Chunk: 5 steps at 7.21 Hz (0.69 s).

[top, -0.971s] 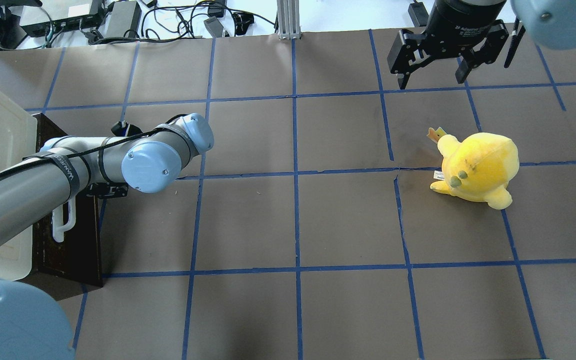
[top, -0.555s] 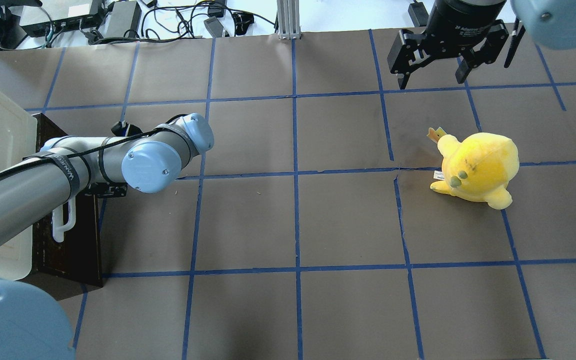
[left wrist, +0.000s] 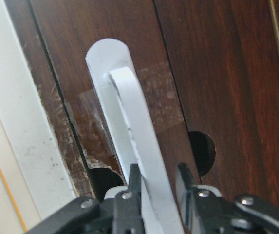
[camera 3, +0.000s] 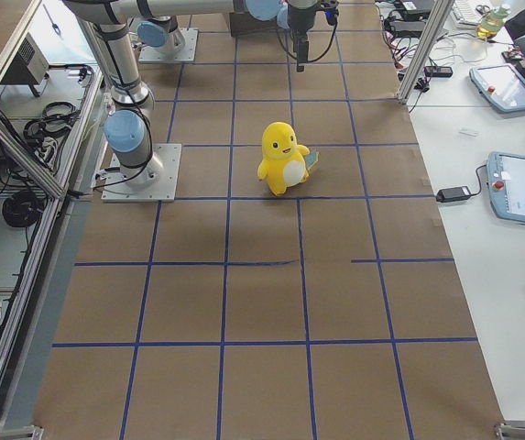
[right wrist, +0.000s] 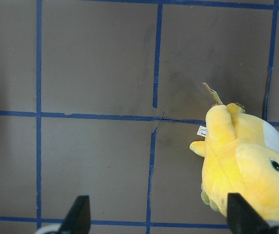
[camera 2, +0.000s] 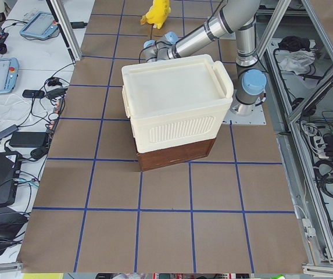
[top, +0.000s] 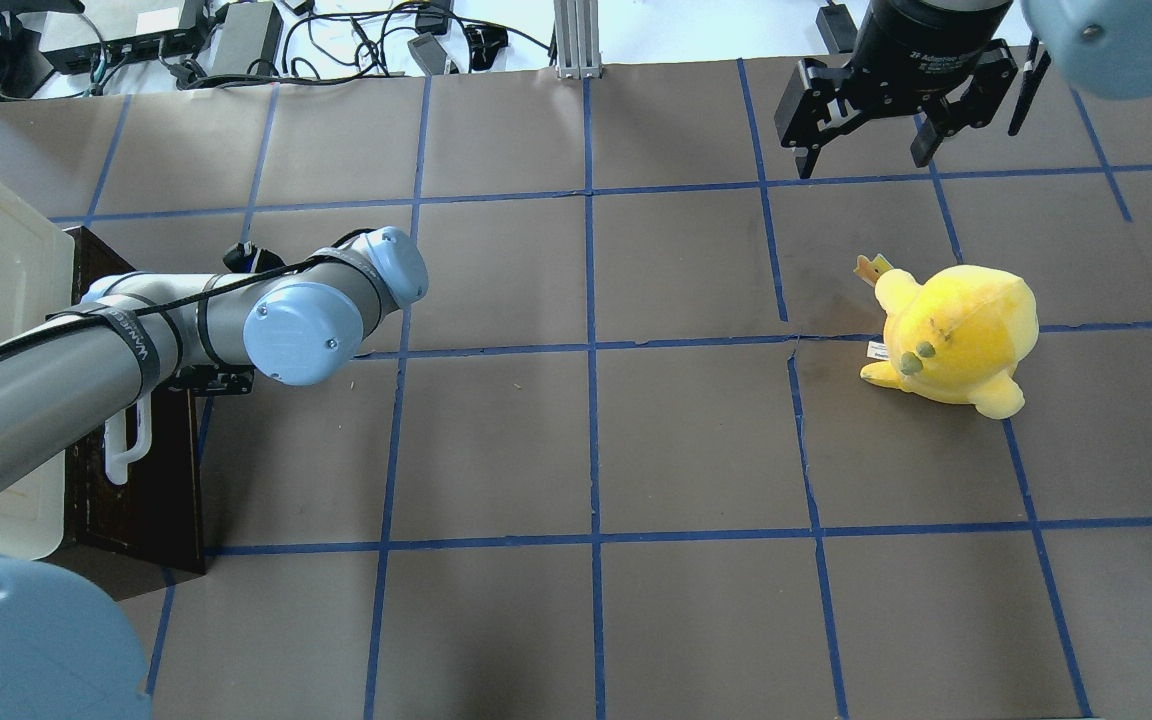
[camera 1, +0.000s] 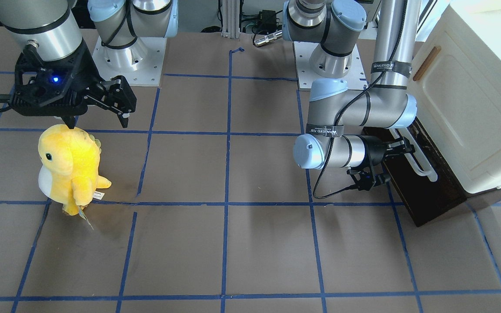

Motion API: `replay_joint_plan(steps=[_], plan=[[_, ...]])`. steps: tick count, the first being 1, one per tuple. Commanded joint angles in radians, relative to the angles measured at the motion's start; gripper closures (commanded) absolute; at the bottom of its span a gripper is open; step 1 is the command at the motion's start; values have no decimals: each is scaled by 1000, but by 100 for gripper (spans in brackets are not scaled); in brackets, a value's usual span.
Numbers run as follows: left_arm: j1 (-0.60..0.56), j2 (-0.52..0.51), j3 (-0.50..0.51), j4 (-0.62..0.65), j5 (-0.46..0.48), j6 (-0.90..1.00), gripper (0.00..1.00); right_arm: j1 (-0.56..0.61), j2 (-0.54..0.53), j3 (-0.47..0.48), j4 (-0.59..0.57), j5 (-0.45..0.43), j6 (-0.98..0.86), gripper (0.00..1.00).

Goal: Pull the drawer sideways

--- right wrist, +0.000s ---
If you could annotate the yellow plush dinosaur toy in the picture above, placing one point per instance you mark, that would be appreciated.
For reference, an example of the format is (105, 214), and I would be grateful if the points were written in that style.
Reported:
(241, 155)

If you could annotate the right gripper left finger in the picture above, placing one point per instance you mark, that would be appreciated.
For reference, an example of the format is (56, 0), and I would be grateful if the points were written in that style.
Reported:
(77, 220)

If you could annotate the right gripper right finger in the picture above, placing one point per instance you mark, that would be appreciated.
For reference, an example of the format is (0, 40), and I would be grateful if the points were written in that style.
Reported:
(243, 219)

